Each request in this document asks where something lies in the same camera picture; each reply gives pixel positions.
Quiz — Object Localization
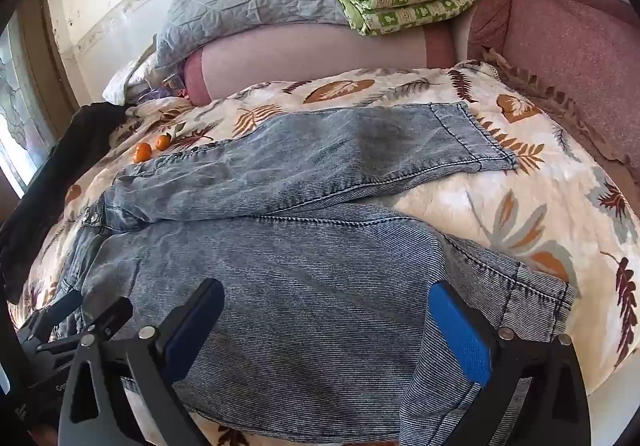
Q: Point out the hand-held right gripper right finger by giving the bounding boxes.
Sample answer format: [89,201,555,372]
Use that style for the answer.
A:
[429,282,593,446]

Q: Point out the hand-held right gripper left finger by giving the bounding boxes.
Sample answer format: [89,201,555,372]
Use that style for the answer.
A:
[57,277,226,446]

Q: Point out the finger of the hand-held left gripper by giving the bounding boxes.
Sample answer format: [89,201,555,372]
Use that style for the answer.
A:
[17,290,83,343]
[37,297,135,357]

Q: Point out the blue denim pants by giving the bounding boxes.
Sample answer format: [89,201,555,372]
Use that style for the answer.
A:
[52,102,578,446]

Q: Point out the black cloth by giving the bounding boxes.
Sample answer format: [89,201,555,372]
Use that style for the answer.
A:
[0,102,128,302]

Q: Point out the leaf-print blanket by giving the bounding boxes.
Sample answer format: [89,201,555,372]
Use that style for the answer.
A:
[10,60,640,446]

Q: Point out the patterned glass window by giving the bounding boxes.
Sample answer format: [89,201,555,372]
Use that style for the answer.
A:
[0,11,56,197]

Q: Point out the white cloth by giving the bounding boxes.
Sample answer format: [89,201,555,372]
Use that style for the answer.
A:
[104,58,161,106]

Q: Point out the purple patterned cloth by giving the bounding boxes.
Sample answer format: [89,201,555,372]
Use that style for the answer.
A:
[145,71,191,102]

